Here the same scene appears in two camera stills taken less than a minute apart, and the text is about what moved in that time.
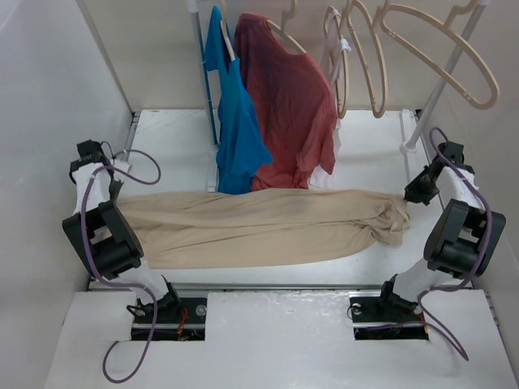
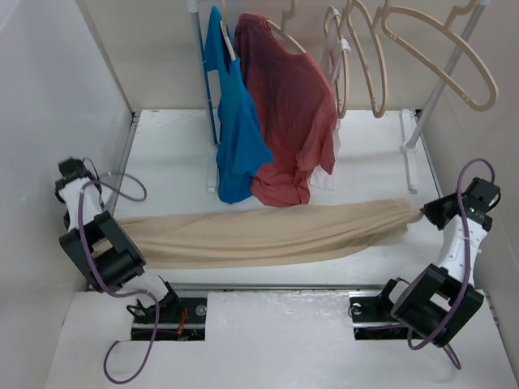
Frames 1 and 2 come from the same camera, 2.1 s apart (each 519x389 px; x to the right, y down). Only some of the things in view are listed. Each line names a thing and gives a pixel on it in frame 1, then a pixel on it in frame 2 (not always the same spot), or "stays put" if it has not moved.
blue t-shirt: x=242 y=145 stays put
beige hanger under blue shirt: x=225 y=32 stays put
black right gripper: x=413 y=192 to x=431 y=211
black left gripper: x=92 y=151 to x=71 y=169
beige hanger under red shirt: x=281 y=32 stays put
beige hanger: x=358 y=45 stays put
